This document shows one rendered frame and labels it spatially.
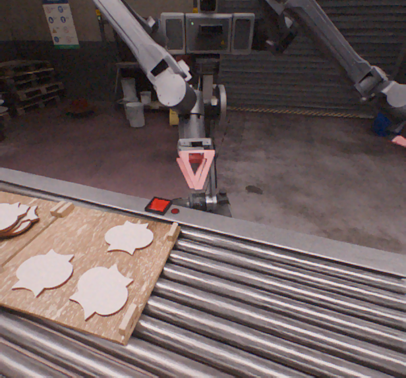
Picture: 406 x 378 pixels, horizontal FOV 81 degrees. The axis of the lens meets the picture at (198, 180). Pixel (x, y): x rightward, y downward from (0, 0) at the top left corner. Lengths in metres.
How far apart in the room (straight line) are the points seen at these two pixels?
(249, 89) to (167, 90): 4.78
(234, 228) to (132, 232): 0.33
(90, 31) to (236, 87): 3.19
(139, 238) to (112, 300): 0.19
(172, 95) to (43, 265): 0.56
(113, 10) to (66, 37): 5.88
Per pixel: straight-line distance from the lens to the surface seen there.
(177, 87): 0.45
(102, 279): 0.68
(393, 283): 0.84
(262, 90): 5.21
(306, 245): 0.82
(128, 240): 0.75
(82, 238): 0.82
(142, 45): 0.58
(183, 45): 1.18
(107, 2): 0.65
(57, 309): 0.69
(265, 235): 0.81
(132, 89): 5.41
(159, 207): 0.87
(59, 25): 6.56
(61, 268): 0.75
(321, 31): 0.80
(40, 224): 0.94
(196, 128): 0.50
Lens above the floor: 1.47
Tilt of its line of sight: 33 degrees down
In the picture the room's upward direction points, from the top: straight up
